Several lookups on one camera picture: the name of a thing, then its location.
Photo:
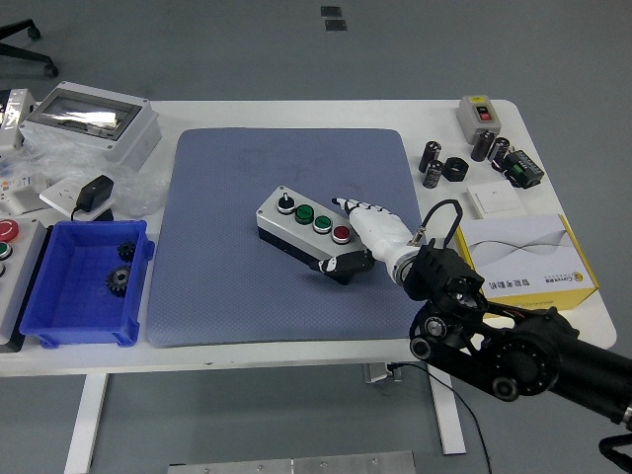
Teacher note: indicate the grey enclosure with clear lid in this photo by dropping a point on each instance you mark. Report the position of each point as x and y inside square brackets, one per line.
[133, 143]

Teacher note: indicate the grey emergency-stop control box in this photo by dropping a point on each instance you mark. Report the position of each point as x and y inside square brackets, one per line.
[22, 276]

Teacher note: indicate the black hexagonal nut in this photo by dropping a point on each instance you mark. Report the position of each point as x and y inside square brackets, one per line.
[451, 170]

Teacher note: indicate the blue plastic bin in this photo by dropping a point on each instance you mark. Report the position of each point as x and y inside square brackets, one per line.
[74, 306]

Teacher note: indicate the black power adapter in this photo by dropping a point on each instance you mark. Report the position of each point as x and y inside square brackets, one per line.
[96, 190]

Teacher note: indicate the black module with green terminal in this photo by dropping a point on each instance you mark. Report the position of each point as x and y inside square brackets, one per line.
[526, 170]

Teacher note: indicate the silver metal plate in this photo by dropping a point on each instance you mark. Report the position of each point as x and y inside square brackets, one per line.
[296, 465]

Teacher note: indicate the large black gear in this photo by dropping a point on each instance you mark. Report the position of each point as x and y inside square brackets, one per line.
[118, 281]

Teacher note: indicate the small white packet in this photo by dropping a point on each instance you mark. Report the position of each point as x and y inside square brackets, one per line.
[22, 197]

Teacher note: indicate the clear plastic bag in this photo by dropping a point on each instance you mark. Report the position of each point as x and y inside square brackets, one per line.
[138, 190]

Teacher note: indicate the white table leg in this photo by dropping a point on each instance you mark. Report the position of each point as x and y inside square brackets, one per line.
[86, 424]
[447, 419]

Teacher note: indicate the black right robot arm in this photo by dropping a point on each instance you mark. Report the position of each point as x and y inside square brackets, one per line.
[533, 350]

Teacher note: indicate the black cylindrical capacitor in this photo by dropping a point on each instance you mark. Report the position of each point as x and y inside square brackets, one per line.
[482, 145]
[429, 157]
[499, 152]
[433, 174]

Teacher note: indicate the yellow and white cardboard box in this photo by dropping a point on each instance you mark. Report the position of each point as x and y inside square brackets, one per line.
[528, 252]

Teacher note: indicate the black office chair base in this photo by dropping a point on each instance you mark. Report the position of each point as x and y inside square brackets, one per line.
[24, 55]

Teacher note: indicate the grey floor socket plate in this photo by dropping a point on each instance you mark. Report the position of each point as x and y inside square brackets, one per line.
[331, 11]
[335, 24]

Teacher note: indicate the grey four-button control box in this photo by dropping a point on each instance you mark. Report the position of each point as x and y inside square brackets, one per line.
[276, 222]

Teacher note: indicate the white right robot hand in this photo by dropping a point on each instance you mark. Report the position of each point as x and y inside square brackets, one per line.
[382, 232]

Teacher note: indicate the white switch plate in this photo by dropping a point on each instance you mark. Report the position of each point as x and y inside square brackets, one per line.
[496, 197]

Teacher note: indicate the white wall socket plate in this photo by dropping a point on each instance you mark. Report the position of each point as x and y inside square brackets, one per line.
[56, 197]

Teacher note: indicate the white electrical device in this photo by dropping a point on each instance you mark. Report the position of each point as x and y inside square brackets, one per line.
[12, 118]

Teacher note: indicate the grey red-black switch box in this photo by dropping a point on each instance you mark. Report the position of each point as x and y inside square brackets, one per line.
[474, 123]

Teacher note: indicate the blue-grey mat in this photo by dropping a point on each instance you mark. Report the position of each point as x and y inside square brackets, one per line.
[222, 276]

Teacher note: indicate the grey bracket under table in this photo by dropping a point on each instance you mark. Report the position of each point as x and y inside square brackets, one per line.
[377, 372]

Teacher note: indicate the small black gear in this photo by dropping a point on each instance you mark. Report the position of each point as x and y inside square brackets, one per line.
[127, 251]

